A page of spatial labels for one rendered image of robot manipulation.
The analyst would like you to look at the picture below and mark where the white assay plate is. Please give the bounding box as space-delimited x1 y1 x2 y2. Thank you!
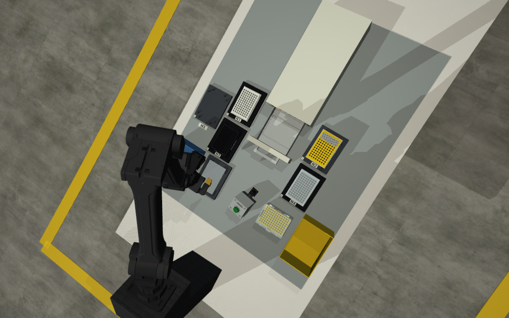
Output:
231 86 261 122

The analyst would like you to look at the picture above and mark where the yellow bin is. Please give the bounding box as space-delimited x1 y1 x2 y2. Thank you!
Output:
279 214 334 278

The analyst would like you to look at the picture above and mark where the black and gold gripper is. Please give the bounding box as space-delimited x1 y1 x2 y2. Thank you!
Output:
187 172 212 195

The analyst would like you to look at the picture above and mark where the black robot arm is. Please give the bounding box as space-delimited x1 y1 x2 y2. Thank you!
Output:
121 124 206 312

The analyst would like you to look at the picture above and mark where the blue open-top bin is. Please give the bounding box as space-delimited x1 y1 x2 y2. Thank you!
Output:
184 138 206 155

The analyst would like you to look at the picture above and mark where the large cream rectangular box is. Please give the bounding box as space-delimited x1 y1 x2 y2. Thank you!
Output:
247 0 372 164

